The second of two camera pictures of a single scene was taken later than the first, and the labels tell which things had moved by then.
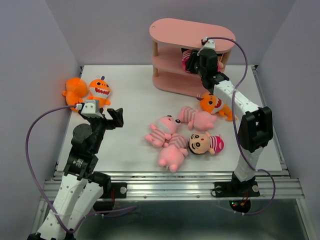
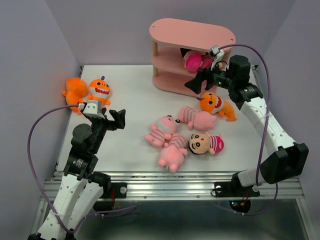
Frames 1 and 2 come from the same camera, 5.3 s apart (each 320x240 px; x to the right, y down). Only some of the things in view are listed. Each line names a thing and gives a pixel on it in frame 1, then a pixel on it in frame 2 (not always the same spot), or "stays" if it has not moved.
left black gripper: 117,118 stays
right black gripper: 190,64 -> 195,84
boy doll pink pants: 200,143 stays
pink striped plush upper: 198,120 stays
